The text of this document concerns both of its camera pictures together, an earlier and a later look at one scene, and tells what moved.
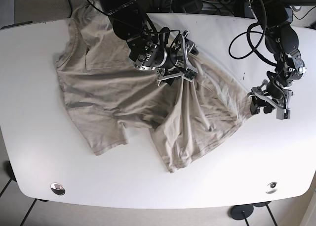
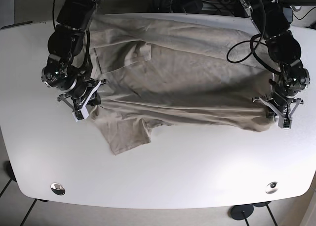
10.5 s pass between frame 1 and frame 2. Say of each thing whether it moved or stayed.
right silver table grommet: stayed
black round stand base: stayed
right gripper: moved
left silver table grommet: stayed
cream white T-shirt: moved
